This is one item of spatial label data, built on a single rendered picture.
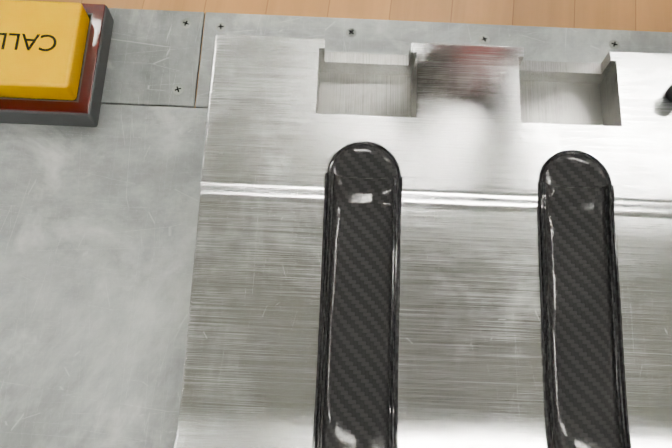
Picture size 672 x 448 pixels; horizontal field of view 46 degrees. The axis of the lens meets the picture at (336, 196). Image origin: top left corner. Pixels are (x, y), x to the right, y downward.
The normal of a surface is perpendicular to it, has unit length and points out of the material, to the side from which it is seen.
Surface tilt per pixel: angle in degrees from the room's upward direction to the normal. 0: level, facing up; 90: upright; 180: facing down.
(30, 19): 0
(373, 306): 8
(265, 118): 0
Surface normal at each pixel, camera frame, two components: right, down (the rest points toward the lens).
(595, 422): -0.11, -0.44
